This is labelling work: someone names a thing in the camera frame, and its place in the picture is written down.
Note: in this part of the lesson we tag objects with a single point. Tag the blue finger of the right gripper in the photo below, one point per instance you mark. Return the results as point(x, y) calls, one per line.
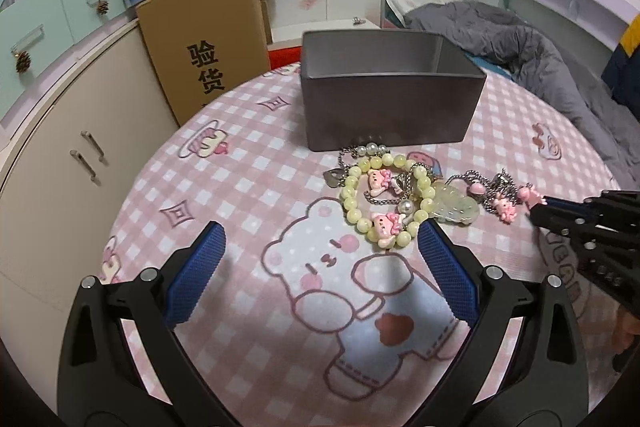
point(565, 205)
point(567, 224)

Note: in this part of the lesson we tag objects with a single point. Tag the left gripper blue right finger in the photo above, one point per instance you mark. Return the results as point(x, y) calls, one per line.
point(546, 381)

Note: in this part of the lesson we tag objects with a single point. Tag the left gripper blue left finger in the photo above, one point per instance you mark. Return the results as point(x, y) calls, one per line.
point(100, 384)

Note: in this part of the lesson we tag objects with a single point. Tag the pale green jade pendant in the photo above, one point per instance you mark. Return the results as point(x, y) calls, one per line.
point(453, 206)

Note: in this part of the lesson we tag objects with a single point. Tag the person's right hand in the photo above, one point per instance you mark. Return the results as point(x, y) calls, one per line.
point(625, 338)

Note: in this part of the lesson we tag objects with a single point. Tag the navy and yellow jacket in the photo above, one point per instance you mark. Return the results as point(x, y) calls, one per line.
point(622, 73)

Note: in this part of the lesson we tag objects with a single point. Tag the grey duvet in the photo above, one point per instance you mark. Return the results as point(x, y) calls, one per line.
point(545, 69)

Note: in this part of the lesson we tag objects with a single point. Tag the grey metal rectangular box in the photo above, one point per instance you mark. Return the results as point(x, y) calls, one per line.
point(392, 87)

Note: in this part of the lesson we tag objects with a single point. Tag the pink checkered cartoon tablecloth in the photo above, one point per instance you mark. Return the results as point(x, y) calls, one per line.
point(306, 323)

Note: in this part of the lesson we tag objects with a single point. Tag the red storage bench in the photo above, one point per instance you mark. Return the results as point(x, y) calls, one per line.
point(284, 56)

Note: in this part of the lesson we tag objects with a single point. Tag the mint green drawer unit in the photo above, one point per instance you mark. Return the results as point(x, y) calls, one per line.
point(35, 33)

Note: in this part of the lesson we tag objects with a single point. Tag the tall brown cardboard box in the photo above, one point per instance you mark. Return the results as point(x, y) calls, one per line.
point(202, 49)

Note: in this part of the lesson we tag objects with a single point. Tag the beige cabinet with handles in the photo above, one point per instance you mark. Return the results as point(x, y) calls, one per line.
point(64, 177)

